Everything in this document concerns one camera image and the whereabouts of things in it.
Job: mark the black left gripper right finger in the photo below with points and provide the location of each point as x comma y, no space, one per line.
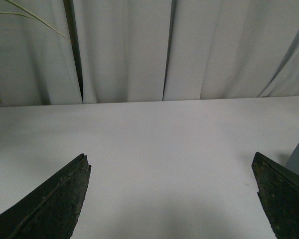
278,192

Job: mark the green plant leaves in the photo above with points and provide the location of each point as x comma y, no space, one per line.
36,59

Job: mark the white curtain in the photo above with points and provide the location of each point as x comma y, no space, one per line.
168,50

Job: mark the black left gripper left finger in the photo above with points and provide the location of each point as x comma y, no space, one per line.
51,210

